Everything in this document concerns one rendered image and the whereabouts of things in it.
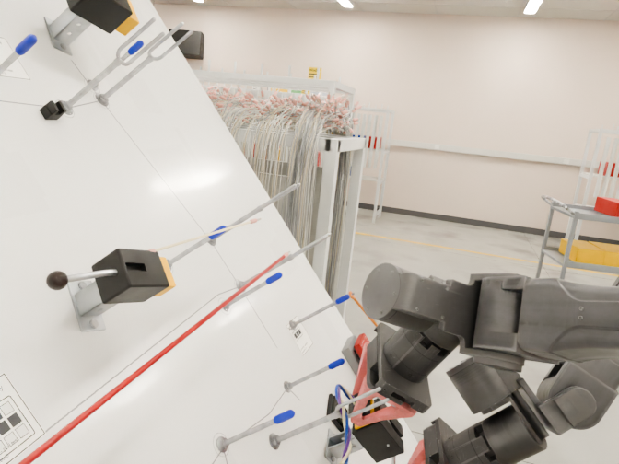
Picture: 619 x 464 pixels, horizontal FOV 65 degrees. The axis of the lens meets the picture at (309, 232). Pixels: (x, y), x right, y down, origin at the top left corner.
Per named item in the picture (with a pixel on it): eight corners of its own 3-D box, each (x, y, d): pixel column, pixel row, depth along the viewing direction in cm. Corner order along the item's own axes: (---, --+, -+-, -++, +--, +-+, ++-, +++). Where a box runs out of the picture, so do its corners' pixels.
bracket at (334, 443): (335, 469, 61) (368, 456, 59) (324, 457, 60) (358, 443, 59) (337, 440, 65) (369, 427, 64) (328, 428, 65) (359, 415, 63)
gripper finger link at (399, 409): (330, 425, 56) (377, 375, 52) (333, 380, 62) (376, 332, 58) (379, 451, 57) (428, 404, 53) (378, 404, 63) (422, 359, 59)
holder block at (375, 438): (376, 463, 60) (404, 453, 59) (351, 433, 59) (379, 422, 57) (376, 436, 64) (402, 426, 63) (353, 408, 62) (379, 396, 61)
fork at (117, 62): (75, 116, 53) (169, 35, 48) (64, 116, 51) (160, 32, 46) (65, 99, 52) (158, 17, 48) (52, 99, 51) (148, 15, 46)
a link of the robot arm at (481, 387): (605, 410, 52) (580, 404, 60) (534, 317, 56) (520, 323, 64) (509, 467, 53) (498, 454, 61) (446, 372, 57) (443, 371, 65)
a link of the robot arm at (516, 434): (554, 452, 53) (557, 435, 58) (513, 394, 55) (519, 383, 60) (499, 478, 56) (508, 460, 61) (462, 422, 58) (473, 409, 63)
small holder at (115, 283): (-2, 281, 35) (62, 234, 33) (99, 281, 44) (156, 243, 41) (13, 340, 34) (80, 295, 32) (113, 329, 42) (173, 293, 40)
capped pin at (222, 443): (217, 434, 47) (289, 400, 44) (227, 441, 47) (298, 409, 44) (215, 447, 45) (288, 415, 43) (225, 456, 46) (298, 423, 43)
